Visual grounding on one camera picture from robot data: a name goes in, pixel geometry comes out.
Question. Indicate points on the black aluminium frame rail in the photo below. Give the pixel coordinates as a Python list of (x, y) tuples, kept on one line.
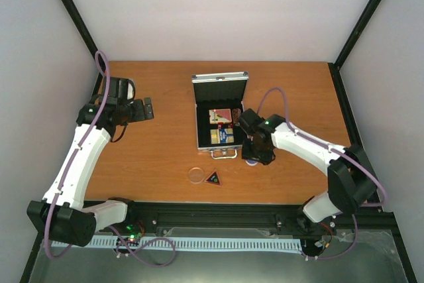
[(278, 219)]

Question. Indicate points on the blue gold card deck box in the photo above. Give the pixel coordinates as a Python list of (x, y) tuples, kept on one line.
[(222, 136)]

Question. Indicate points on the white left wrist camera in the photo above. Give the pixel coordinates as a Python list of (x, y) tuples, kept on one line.
[(131, 89)]

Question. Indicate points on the brown poker chip stack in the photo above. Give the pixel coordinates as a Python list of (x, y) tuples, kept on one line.
[(236, 113)]

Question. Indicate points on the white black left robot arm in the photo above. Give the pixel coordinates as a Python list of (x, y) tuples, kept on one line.
[(61, 215)]

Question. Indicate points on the aluminium poker case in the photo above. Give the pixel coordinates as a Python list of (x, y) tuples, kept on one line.
[(219, 102)]

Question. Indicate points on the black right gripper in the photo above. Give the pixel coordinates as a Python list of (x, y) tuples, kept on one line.
[(246, 153)]

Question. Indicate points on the white round button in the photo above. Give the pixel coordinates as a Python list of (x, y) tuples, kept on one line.
[(251, 162)]

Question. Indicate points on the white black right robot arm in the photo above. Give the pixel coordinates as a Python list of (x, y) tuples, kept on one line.
[(350, 180)]

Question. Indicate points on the clear round dealer button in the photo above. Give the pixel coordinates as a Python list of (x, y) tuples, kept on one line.
[(196, 175)]

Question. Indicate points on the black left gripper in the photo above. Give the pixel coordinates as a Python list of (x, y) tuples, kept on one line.
[(141, 114)]

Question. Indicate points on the red black triangular chip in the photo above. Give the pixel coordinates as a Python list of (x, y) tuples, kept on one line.
[(213, 178)]

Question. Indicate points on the light blue cable duct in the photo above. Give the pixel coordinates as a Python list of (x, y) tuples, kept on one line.
[(199, 244)]

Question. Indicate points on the red yellow card deck box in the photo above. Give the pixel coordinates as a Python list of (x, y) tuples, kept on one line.
[(220, 116)]

